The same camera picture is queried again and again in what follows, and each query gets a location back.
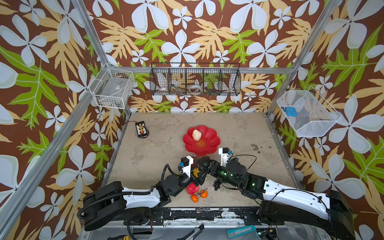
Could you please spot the aluminium corner frame post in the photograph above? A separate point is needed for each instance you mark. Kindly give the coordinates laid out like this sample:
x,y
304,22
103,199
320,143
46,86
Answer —
x,y
94,39

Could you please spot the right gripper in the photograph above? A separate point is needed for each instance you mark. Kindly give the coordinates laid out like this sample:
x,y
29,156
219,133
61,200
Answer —
x,y
212,167

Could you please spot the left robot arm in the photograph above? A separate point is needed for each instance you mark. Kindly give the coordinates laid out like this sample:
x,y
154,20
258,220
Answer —
x,y
103,205

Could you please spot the orange mandarin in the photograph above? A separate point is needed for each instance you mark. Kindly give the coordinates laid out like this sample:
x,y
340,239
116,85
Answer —
x,y
194,198
203,194

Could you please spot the blue object in basket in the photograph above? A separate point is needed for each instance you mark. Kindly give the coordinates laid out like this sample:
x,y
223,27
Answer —
x,y
291,111

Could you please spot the red flower-shaped fruit bowl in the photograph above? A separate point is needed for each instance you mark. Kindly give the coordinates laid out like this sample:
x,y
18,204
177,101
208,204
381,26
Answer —
x,y
207,144

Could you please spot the orange mandarin left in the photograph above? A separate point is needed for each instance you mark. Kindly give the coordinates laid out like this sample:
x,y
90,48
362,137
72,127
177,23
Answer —
x,y
194,198

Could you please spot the orange mandarin right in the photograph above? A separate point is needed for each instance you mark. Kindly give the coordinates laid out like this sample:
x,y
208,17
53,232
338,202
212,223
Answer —
x,y
203,194

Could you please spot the black charger board with connectors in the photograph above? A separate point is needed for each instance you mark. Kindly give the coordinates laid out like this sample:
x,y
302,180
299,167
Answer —
x,y
142,130

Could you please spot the white wire basket left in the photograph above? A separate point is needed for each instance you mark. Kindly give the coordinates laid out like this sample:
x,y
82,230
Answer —
x,y
112,87

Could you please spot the white mesh basket right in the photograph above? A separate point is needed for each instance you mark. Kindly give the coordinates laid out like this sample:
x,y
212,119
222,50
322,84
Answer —
x,y
316,116

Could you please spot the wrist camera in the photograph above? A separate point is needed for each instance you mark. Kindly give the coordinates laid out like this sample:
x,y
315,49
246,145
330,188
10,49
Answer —
x,y
185,165
225,154

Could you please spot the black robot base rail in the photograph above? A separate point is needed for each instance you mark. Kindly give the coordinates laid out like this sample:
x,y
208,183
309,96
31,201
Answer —
x,y
158,216

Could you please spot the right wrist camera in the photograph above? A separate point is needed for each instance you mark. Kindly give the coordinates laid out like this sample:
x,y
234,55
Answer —
x,y
225,154

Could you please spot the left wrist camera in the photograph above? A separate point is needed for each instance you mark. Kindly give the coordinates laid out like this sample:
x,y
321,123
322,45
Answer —
x,y
185,165

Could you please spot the black wire basket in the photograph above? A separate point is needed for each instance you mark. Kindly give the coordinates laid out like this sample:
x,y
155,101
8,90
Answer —
x,y
213,79

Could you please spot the small orange-yellow fruit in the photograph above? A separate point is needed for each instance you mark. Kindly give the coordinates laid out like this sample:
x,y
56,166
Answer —
x,y
195,172

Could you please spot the cream fake garlic bulb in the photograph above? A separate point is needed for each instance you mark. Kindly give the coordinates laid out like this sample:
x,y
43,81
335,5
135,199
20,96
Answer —
x,y
196,135

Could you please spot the black fake grape bunch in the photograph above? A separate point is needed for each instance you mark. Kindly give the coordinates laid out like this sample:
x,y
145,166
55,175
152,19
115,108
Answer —
x,y
207,166

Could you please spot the red fake pomegranate piece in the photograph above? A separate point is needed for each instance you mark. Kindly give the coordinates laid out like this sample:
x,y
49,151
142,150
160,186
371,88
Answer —
x,y
192,189

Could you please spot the teal box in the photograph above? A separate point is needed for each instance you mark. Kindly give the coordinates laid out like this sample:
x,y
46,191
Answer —
x,y
243,233

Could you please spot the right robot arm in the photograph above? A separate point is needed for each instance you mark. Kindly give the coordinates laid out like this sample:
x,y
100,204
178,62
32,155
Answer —
x,y
280,203

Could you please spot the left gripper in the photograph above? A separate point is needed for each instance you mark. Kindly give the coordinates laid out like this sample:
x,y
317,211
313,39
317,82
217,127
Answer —
x,y
199,180

